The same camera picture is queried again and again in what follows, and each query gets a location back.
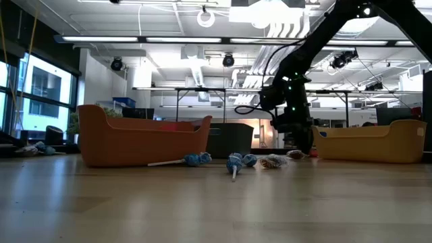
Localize clear-wrapped brown candy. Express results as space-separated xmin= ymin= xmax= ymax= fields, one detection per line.
xmin=258 ymin=153 xmax=290 ymax=170
xmin=13 ymin=144 xmax=38 ymax=158
xmin=286 ymin=149 xmax=308 ymax=161

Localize white ring lamp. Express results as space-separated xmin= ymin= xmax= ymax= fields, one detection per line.
xmin=196 ymin=9 xmax=216 ymax=28

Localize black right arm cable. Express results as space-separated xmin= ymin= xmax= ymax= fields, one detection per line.
xmin=234 ymin=35 xmax=306 ymax=117

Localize orange plastic bin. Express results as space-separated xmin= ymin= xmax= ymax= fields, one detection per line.
xmin=77 ymin=104 xmax=213 ymax=169

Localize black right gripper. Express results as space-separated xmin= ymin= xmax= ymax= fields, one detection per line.
xmin=269 ymin=111 xmax=315 ymax=155

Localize teal plastic bin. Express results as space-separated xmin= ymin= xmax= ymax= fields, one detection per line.
xmin=206 ymin=122 xmax=254 ymax=159

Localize black monitor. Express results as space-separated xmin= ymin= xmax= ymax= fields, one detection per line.
xmin=376 ymin=107 xmax=413 ymax=126
xmin=121 ymin=107 xmax=155 ymax=120

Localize black chair back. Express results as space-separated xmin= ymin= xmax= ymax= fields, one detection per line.
xmin=45 ymin=125 xmax=64 ymax=146

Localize blue storage crate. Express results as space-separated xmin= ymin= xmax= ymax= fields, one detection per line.
xmin=112 ymin=97 xmax=137 ymax=109

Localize yellow plastic bin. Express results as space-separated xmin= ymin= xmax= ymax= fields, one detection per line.
xmin=312 ymin=119 xmax=428 ymax=165

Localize background table black legs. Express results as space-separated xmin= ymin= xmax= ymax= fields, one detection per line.
xmin=133 ymin=86 xmax=261 ymax=123
xmin=305 ymin=89 xmax=423 ymax=128

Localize yellow cable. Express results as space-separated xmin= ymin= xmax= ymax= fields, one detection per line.
xmin=0 ymin=0 xmax=38 ymax=136

